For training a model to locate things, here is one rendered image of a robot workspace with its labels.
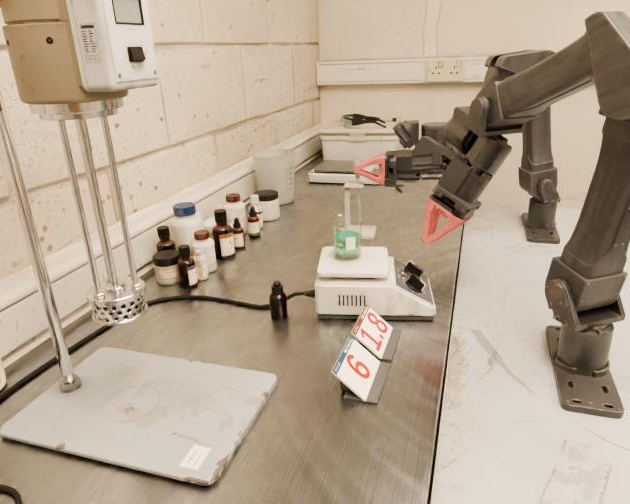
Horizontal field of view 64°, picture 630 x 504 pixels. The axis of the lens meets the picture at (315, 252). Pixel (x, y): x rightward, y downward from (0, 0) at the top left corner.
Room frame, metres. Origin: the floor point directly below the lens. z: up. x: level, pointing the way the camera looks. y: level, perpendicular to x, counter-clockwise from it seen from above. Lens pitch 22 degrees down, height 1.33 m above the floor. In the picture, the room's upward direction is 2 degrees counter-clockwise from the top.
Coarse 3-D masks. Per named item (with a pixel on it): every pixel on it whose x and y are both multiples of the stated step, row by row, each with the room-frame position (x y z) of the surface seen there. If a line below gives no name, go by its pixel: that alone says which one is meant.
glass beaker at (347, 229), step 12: (336, 216) 0.84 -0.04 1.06; (348, 216) 0.84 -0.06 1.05; (336, 228) 0.80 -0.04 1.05; (348, 228) 0.80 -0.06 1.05; (360, 228) 0.81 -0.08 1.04; (336, 240) 0.80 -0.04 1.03; (348, 240) 0.80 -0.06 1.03; (360, 240) 0.81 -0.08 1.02; (336, 252) 0.81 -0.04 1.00; (348, 252) 0.80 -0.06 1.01; (360, 252) 0.81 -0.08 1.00
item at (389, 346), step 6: (390, 330) 0.70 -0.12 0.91; (396, 330) 0.70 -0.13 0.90; (354, 336) 0.64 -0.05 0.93; (390, 336) 0.69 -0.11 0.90; (396, 336) 0.69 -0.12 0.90; (360, 342) 0.65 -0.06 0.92; (384, 342) 0.67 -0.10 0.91; (390, 342) 0.67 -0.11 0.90; (396, 342) 0.67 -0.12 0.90; (366, 348) 0.65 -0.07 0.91; (384, 348) 0.65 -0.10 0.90; (390, 348) 0.65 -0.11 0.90; (372, 354) 0.64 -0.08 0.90; (378, 354) 0.63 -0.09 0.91; (384, 354) 0.64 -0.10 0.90; (390, 354) 0.64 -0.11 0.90; (384, 360) 0.63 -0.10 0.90; (390, 360) 0.62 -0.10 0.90
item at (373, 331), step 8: (368, 312) 0.71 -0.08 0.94; (368, 320) 0.69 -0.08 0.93; (376, 320) 0.70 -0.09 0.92; (360, 328) 0.66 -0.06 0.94; (368, 328) 0.67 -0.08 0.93; (376, 328) 0.69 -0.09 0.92; (384, 328) 0.70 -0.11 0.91; (360, 336) 0.64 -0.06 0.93; (368, 336) 0.66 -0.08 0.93; (376, 336) 0.67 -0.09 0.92; (384, 336) 0.68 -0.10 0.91; (368, 344) 0.64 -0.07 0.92; (376, 344) 0.65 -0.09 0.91
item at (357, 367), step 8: (352, 344) 0.62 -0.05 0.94; (352, 352) 0.60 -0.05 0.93; (360, 352) 0.61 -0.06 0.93; (344, 360) 0.58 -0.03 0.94; (352, 360) 0.59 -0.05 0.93; (360, 360) 0.60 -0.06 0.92; (368, 360) 0.61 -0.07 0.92; (376, 360) 0.62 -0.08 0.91; (344, 368) 0.57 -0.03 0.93; (352, 368) 0.57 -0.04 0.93; (360, 368) 0.58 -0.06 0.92; (368, 368) 0.59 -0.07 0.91; (344, 376) 0.55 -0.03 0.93; (352, 376) 0.56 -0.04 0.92; (360, 376) 0.57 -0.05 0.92; (368, 376) 0.58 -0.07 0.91; (352, 384) 0.55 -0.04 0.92; (360, 384) 0.55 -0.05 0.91; (360, 392) 0.54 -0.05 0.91
